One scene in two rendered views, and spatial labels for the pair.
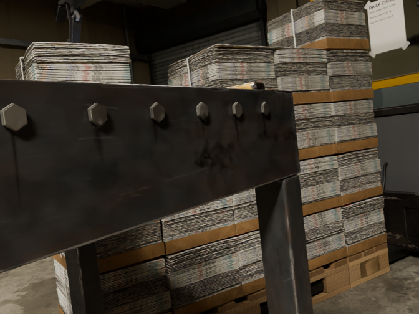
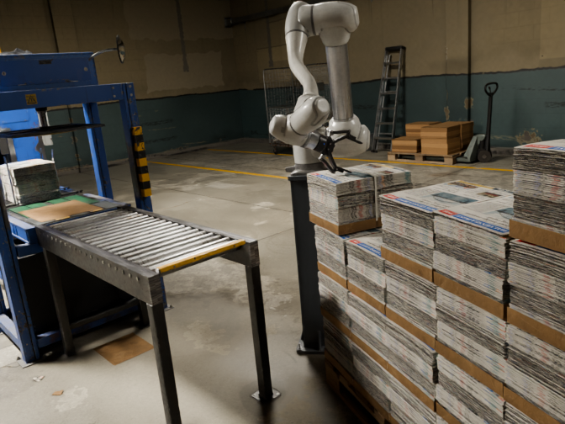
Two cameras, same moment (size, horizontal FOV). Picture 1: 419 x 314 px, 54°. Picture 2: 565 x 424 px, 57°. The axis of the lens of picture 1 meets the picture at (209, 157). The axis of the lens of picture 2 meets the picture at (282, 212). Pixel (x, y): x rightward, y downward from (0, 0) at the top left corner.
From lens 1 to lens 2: 249 cm
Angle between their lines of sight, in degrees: 100
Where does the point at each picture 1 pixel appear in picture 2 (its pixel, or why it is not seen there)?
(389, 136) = not seen: outside the picture
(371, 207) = not seen: outside the picture
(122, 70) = (335, 200)
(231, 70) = (391, 223)
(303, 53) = (466, 231)
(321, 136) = (482, 356)
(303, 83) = (462, 272)
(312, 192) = (460, 409)
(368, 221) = not seen: outside the picture
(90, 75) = (324, 198)
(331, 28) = (523, 205)
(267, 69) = (424, 235)
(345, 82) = (541, 307)
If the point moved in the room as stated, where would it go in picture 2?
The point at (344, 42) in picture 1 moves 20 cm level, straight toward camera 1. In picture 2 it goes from (546, 238) to (455, 231)
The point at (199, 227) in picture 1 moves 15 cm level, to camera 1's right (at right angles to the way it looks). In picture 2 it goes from (367, 340) to (366, 359)
